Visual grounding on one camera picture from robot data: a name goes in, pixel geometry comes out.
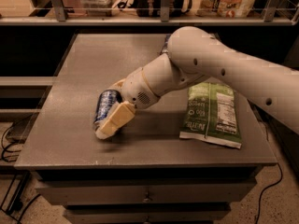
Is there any green snack bag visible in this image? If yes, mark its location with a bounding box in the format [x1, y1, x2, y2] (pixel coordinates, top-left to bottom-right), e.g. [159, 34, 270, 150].
[179, 82, 242, 149]

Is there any black backpack on shelf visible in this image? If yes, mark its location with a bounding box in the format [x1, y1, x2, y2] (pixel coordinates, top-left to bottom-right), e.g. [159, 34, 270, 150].
[130, 0, 192, 17]

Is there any colourful printed bag on shelf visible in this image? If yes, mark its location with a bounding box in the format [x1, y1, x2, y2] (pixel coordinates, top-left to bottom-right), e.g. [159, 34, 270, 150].
[196, 0, 255, 18]

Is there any blue pepsi can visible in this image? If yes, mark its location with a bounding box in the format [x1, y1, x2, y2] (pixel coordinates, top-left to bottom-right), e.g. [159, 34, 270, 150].
[93, 90, 122, 129]

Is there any black cables left floor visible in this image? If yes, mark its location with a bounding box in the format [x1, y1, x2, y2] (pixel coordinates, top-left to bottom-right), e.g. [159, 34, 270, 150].
[0, 115, 41, 224]

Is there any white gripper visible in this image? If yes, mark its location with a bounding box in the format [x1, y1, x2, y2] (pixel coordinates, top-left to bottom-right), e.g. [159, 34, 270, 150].
[94, 68, 160, 140]

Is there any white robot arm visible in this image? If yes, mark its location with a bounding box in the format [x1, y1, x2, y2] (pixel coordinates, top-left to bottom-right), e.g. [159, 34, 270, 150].
[94, 26, 299, 139]

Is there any grey drawer cabinet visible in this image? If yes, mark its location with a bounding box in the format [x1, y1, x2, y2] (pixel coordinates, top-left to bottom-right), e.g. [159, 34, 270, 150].
[16, 34, 276, 224]

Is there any upper drawer knob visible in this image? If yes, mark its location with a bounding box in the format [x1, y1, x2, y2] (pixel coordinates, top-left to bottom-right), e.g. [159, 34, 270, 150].
[143, 195, 152, 203]

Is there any metal shelf rack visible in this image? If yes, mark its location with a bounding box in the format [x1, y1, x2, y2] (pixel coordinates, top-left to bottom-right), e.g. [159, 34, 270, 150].
[0, 0, 299, 26]

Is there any black cable right floor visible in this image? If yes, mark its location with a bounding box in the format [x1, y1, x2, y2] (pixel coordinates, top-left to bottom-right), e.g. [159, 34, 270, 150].
[253, 121, 284, 224]

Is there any dark blue snack bag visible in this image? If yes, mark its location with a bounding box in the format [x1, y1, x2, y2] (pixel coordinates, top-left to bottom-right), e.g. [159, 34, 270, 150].
[160, 34, 171, 55]

